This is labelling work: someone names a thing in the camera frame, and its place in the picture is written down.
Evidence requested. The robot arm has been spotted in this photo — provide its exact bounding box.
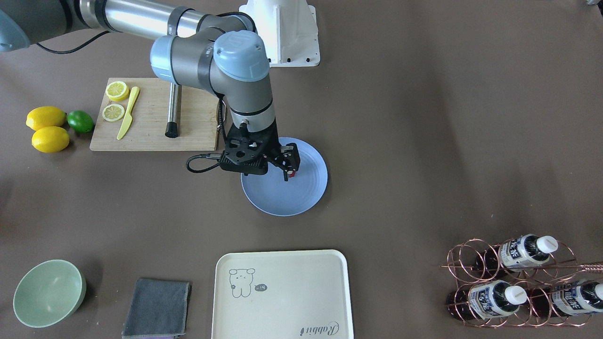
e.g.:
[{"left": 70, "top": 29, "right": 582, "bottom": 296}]
[{"left": 0, "top": 0, "right": 300, "bottom": 181}]

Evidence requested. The blue plate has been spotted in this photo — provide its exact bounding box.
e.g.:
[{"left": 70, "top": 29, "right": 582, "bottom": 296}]
[{"left": 241, "top": 137, "right": 329, "bottom": 217}]

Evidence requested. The yellow plastic knife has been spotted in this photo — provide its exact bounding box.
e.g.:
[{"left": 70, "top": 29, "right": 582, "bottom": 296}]
[{"left": 116, "top": 86, "right": 140, "bottom": 140}]

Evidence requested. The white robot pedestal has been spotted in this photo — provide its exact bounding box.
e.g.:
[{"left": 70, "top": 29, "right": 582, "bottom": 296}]
[{"left": 239, "top": 0, "right": 321, "bottom": 67}]

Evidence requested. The wooden cutting board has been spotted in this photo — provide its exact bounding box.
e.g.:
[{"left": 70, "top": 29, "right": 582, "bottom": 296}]
[{"left": 89, "top": 77, "right": 219, "bottom": 152}]

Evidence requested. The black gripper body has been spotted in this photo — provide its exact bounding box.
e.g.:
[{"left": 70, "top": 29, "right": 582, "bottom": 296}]
[{"left": 218, "top": 121, "right": 288, "bottom": 175}]

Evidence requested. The copper wire bottle rack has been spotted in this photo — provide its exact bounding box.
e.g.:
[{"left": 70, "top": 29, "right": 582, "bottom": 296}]
[{"left": 442, "top": 238, "right": 603, "bottom": 328}]

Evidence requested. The green lime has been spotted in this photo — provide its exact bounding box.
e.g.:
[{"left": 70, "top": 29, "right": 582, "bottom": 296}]
[{"left": 66, "top": 110, "right": 95, "bottom": 134}]

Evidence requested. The yellow lemon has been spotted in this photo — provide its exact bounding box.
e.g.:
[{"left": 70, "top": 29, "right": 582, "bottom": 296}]
[
  {"left": 25, "top": 106, "right": 66, "bottom": 131},
  {"left": 32, "top": 126, "right": 70, "bottom": 153}
]

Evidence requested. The steel muddler black tip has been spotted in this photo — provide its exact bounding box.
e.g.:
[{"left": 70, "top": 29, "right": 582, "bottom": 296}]
[{"left": 164, "top": 83, "right": 181, "bottom": 138}]

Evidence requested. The mint green bowl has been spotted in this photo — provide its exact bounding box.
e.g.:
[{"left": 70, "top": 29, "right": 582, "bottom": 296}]
[{"left": 13, "top": 259, "right": 87, "bottom": 328}]

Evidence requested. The cream rabbit tray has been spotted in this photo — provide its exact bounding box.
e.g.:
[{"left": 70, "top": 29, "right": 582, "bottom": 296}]
[{"left": 211, "top": 249, "right": 355, "bottom": 339}]

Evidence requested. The lemon slice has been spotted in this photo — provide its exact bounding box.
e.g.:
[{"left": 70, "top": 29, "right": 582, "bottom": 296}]
[
  {"left": 101, "top": 104, "right": 125, "bottom": 122},
  {"left": 104, "top": 80, "right": 130, "bottom": 102}
]

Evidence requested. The dark drink bottle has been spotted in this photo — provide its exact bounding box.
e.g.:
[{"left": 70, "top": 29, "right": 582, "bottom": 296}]
[
  {"left": 446, "top": 280, "right": 528, "bottom": 321},
  {"left": 474, "top": 234, "right": 559, "bottom": 277},
  {"left": 528, "top": 280, "right": 603, "bottom": 318}
]

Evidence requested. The grey folded cloth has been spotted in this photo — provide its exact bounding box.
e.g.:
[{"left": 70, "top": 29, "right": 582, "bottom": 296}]
[{"left": 122, "top": 278, "right": 190, "bottom": 339}]

